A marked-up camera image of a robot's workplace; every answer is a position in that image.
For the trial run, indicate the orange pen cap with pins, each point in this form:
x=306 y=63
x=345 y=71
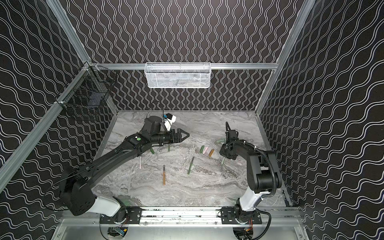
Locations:
x=211 y=153

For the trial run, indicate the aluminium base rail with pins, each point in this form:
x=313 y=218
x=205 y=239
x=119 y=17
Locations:
x=186 y=217

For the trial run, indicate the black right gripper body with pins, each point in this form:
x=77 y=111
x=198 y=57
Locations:
x=231 y=134

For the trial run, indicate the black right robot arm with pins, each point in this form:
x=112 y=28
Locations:
x=263 y=175

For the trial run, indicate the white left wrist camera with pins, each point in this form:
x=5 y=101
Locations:
x=169 y=119

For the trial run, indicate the aluminium frame corner post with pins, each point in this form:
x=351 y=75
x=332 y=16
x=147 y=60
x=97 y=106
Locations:
x=65 y=23

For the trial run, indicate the black wire mesh basket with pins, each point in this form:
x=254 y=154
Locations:
x=90 y=98

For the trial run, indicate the white wire mesh basket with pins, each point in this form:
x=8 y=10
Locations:
x=177 y=75

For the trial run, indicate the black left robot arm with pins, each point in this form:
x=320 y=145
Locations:
x=76 y=186

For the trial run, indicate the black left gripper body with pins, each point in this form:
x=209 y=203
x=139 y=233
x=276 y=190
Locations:
x=173 y=137

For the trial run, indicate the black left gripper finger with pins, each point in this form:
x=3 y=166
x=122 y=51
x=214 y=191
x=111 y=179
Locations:
x=183 y=139
x=182 y=133

